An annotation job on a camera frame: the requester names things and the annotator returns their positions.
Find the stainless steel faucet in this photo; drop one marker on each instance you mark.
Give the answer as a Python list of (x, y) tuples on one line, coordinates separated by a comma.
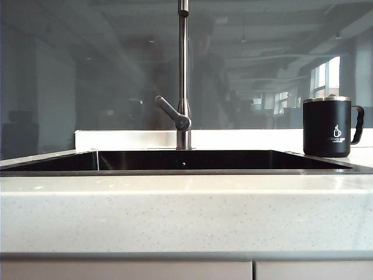
[(183, 58)]

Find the white raised counter ledge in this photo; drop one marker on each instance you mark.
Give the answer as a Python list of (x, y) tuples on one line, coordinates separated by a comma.
[(122, 140)]

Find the wide beige cabinet door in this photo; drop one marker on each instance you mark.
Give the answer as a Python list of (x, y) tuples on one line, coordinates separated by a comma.
[(116, 271)]

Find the black steel-rimmed office mug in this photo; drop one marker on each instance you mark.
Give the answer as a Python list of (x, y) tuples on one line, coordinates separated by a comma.
[(323, 128)]

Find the black sink basin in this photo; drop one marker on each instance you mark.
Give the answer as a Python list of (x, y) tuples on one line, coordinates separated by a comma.
[(204, 160)]

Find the narrow beige cabinet door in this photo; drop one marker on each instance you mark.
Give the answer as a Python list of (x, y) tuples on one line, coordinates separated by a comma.
[(314, 271)]

